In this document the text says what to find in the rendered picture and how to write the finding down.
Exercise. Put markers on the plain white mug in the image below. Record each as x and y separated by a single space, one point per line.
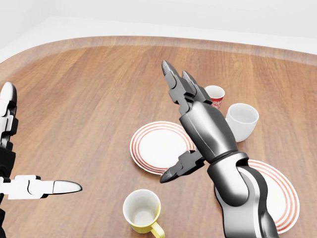
242 121

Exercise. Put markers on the red and white mug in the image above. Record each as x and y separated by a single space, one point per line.
216 95

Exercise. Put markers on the white plate with red rings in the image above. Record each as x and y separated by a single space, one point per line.
158 148
280 196

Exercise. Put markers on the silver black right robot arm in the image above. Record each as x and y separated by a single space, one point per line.
235 188

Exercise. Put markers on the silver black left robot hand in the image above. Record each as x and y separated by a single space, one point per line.
10 153

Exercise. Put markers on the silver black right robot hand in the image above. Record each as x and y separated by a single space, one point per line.
206 124

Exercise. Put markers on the yellow and white mug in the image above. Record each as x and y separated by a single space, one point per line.
142 210

